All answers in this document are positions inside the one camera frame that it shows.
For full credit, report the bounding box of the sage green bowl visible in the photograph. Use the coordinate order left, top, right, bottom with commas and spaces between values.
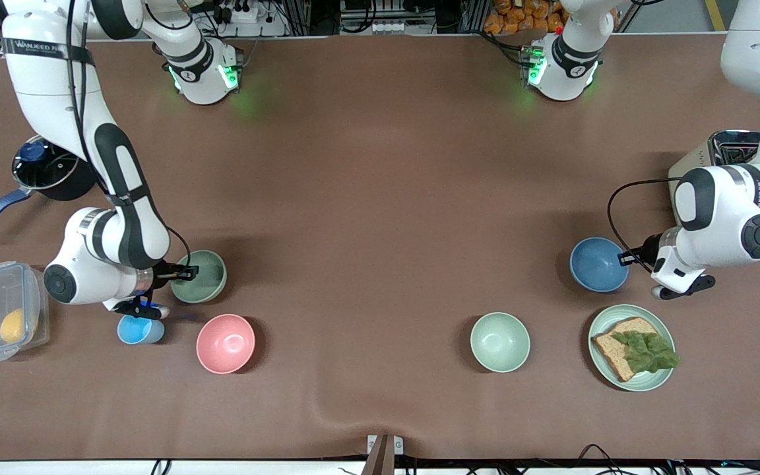
170, 250, 228, 305

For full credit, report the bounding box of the white power strip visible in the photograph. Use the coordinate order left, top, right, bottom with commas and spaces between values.
339, 18, 435, 36
212, 0, 288, 38

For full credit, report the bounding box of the pink bowl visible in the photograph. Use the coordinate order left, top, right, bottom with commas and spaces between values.
196, 314, 256, 375

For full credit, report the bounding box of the light blue cup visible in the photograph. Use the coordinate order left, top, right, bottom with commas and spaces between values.
117, 315, 166, 345

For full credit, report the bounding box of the blue bowl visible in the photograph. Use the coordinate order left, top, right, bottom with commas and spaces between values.
570, 237, 631, 293

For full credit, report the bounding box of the brown bread slice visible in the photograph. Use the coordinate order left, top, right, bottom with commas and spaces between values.
591, 317, 660, 383

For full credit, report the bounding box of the pale mint green bowl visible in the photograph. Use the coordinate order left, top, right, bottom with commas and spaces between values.
470, 312, 531, 373

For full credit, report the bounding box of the beige chrome toaster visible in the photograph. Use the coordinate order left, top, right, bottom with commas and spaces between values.
668, 129, 760, 229

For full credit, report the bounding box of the yellow lemon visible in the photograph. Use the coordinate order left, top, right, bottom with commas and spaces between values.
0, 308, 40, 344

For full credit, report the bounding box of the green lettuce leaf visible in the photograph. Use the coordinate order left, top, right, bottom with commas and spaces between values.
610, 330, 681, 374

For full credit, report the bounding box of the orange snack pack pile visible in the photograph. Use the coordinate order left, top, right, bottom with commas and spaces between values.
484, 0, 566, 36

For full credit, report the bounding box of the glass lid blue knob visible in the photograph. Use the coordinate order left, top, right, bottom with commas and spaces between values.
12, 135, 81, 191

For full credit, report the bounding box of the black pot blue handle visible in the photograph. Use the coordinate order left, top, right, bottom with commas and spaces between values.
0, 134, 100, 239

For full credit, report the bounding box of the pale green plate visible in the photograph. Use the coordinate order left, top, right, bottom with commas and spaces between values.
588, 304, 676, 393

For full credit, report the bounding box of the metal table edge bracket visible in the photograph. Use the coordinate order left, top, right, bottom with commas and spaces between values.
366, 434, 404, 475

